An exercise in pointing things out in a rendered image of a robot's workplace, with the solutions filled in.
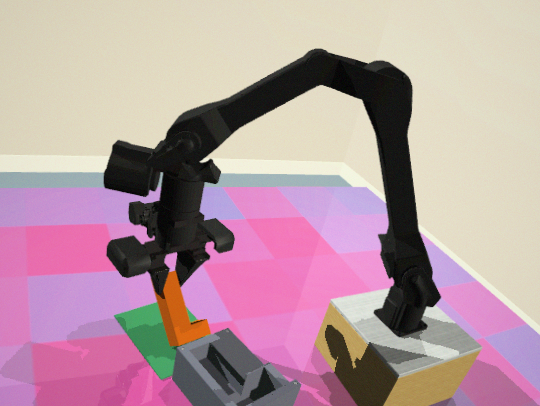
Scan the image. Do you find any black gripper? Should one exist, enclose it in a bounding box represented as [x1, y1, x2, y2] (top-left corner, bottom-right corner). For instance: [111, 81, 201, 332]
[107, 201, 235, 295]

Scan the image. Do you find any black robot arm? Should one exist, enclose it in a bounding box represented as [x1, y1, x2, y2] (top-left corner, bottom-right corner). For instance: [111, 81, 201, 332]
[104, 48, 442, 337]

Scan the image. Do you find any orange l-shaped part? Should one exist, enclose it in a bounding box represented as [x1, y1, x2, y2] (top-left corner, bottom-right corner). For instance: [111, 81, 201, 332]
[153, 271, 211, 346]

